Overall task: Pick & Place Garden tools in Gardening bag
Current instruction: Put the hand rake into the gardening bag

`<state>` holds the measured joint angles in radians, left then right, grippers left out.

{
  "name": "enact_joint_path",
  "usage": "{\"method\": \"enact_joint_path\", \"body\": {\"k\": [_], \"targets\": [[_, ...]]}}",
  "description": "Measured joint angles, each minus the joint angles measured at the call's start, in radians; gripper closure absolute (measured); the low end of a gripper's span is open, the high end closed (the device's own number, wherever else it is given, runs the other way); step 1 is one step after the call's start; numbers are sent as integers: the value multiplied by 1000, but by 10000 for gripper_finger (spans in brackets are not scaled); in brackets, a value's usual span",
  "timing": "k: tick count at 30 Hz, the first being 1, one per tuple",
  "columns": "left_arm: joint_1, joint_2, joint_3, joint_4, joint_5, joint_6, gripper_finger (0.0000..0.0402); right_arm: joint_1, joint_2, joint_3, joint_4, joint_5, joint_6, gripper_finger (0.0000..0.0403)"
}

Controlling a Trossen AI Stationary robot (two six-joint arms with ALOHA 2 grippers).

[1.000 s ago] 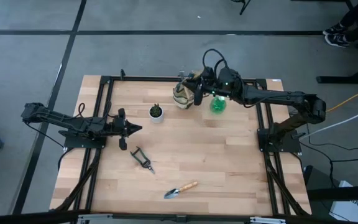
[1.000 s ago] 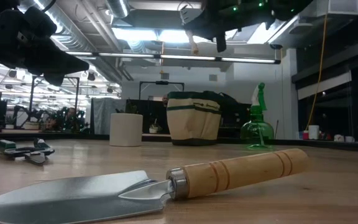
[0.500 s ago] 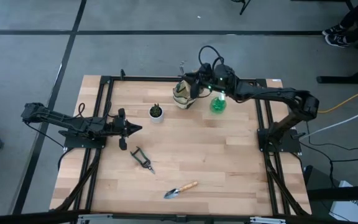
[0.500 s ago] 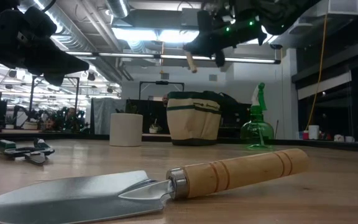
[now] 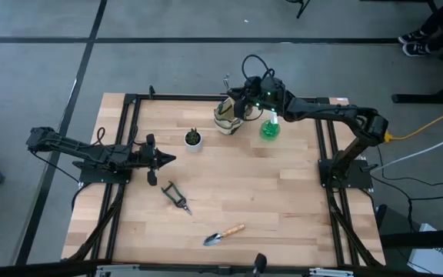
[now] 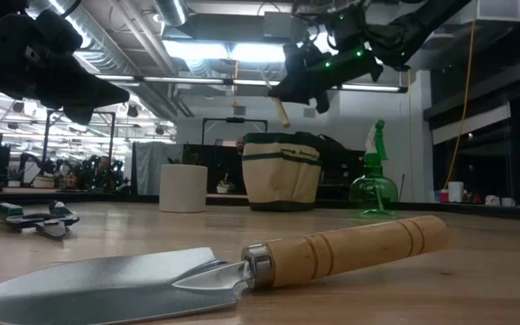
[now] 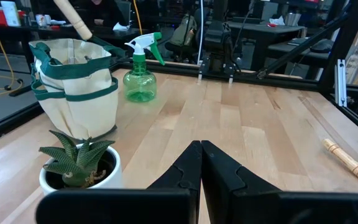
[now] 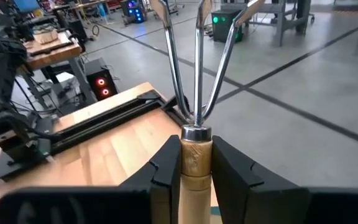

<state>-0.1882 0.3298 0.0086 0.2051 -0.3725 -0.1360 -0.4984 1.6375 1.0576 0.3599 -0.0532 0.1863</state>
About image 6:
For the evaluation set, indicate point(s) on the white cylindrical plant pot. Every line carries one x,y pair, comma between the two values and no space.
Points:
182,188

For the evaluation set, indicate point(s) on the white mug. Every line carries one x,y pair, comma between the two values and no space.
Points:
508,201
492,201

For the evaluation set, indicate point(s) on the small red container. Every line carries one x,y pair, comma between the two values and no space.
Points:
443,196

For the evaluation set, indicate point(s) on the silver ventilation duct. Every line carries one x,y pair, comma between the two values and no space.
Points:
172,11

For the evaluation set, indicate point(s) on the grey fabric cover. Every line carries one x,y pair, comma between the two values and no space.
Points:
151,167

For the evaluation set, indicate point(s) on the green plastic spray bottle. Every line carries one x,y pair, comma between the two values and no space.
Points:
373,185

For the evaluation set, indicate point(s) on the black background cabinet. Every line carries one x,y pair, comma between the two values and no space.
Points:
346,173

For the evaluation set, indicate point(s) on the white paper roll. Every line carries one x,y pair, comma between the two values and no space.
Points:
455,192

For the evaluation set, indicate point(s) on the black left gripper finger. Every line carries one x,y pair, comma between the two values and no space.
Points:
93,92
79,115

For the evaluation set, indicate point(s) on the white ceiling box unit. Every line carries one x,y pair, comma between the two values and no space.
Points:
490,10

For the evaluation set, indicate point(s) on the green and black pruning shears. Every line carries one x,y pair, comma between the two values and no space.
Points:
34,220

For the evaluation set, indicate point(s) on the beige and green gardening bag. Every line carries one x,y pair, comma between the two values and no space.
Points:
280,176

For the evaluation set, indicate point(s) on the black metal rig frame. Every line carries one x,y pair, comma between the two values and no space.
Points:
235,120
112,135

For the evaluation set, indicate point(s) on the small white background planter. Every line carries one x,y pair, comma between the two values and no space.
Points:
225,186

